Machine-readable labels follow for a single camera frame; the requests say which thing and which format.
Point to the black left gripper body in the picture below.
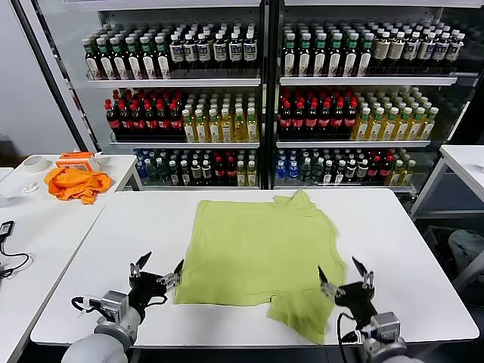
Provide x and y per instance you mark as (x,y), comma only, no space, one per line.
(145,289)

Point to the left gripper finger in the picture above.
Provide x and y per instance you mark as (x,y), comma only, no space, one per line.
(136,270)
(172,281)

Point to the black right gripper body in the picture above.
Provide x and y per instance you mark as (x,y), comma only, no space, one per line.
(357,298)

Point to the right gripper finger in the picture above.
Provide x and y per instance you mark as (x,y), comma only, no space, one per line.
(331,291)
(368,280)

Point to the light green t-shirt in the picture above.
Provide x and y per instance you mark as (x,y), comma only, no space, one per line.
(257,246)

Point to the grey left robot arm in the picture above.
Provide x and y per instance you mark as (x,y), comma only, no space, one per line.
(98,348)

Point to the blue drink bottle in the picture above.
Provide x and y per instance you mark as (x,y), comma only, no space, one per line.
(293,172)
(141,174)
(281,172)

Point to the green tinted water bottle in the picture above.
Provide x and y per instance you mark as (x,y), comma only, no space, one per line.
(152,172)
(162,172)
(317,172)
(305,174)

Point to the grey metal bar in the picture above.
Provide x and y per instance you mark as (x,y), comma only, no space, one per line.
(469,274)

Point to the white cap dark drink bottle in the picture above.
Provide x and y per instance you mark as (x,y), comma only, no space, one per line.
(362,172)
(206,174)
(195,174)
(172,174)
(351,172)
(328,174)
(184,174)
(340,174)

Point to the grey crumpled bag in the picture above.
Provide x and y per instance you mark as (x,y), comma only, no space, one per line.
(465,246)

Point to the crumpled orange cloth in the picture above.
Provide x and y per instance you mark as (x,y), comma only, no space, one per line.
(75,185)

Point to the yellow drink bottle white cap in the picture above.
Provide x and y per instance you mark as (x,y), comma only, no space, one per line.
(376,128)
(227,130)
(416,128)
(428,128)
(214,130)
(189,130)
(252,175)
(396,175)
(407,175)
(253,128)
(201,130)
(241,175)
(389,128)
(240,128)
(403,128)
(362,128)

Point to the red cap cola bottle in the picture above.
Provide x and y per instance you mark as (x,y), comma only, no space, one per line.
(386,172)
(338,123)
(138,123)
(312,123)
(112,123)
(125,123)
(231,174)
(219,174)
(163,123)
(298,123)
(325,123)
(151,123)
(350,121)
(285,123)
(175,123)
(374,172)

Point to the orange and white box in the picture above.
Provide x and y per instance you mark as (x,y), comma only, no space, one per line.
(75,160)

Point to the small white object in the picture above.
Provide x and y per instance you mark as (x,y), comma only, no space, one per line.
(29,187)

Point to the small black device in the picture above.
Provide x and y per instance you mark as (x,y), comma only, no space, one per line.
(7,228)

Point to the white tape roll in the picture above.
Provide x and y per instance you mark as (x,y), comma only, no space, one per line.
(27,168)

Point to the glass beverage display cabinet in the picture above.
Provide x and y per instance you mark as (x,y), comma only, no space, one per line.
(264,113)
(276,113)

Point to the green cap dark drink bottle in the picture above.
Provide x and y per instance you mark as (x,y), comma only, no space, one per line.
(304,60)
(320,60)
(148,62)
(134,62)
(163,62)
(289,60)
(350,60)
(365,60)
(106,62)
(335,60)
(92,62)
(120,62)

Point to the white cap blue label bottle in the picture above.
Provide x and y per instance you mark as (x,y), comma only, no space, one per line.
(441,49)
(411,49)
(204,53)
(190,53)
(249,51)
(176,53)
(455,49)
(426,49)
(234,52)
(219,52)

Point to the black framed glass cabinet door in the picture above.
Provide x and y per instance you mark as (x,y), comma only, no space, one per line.
(49,64)
(469,75)

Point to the white cap beige label bottle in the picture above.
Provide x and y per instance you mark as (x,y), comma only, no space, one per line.
(382,49)
(396,49)

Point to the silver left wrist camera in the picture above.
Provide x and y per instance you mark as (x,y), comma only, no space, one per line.
(113,302)

